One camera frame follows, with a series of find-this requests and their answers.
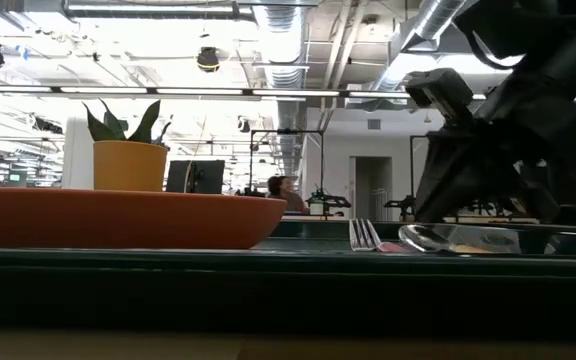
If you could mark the black background robot arm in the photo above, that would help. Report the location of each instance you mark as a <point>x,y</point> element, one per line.
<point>330,201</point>

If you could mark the black background monitor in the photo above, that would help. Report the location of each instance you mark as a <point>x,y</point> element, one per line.
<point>203,176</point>

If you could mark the green artificial plant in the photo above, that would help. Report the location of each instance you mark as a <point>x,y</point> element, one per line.
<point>145,125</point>

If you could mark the white pillar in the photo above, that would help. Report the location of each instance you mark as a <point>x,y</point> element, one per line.
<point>78,155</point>

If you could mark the grey doorway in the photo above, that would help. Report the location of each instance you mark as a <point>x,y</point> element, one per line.
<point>370,187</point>

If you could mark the orange plastic plate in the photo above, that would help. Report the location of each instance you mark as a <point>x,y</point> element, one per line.
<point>118,220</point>

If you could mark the black background rig frame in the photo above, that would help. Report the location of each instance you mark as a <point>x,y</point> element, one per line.
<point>288,131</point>

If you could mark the silver ventilation duct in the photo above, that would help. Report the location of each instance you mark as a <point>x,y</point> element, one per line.
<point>433,22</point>
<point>285,50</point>

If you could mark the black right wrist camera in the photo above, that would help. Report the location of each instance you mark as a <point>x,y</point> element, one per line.
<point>440,92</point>

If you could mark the dark green plastic tray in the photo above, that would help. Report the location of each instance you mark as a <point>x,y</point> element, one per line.
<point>288,290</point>

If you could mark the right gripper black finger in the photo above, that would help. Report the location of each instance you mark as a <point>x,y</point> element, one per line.
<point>468,185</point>
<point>535,207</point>

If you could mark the person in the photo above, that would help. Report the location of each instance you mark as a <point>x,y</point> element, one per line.
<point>285,192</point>

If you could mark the long ceiling light strip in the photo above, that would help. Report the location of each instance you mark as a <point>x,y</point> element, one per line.
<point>198,91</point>

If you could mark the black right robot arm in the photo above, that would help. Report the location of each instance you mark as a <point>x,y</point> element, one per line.
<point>518,20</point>

